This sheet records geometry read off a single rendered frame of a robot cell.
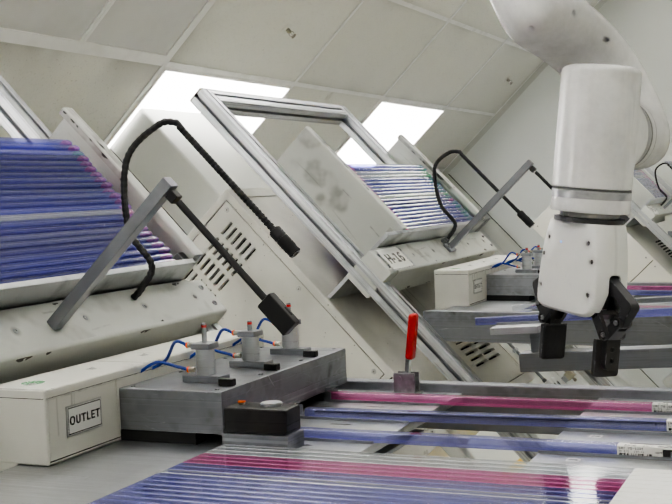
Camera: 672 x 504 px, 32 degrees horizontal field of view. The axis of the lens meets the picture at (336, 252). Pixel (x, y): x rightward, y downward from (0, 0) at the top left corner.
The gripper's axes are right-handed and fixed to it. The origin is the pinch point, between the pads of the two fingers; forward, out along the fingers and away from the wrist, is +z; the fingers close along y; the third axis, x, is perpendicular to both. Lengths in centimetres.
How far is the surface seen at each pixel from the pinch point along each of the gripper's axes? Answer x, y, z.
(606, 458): -5.2, 12.2, 7.3
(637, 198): 308, -352, 1
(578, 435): -0.9, 2.3, 7.9
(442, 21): 266, -482, -90
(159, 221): -27, -65, -8
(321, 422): -20.2, -21.0, 11.4
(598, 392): 14.6, -13.6, 7.6
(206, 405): -36.0, -17.7, 7.7
